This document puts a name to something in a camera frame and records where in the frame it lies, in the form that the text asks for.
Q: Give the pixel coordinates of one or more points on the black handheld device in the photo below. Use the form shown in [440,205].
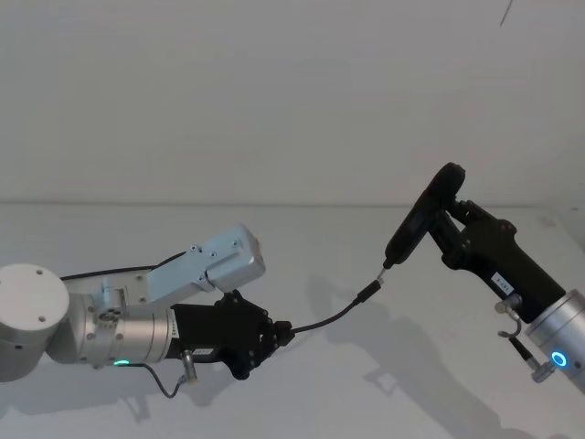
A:
[420,219]

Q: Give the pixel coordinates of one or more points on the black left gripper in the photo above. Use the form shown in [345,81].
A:
[215,331]

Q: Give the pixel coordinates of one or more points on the white table cloth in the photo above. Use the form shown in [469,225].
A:
[365,393]

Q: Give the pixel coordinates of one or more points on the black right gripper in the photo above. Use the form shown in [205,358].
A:
[507,265]

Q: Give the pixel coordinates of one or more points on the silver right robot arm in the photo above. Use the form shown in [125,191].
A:
[566,329]

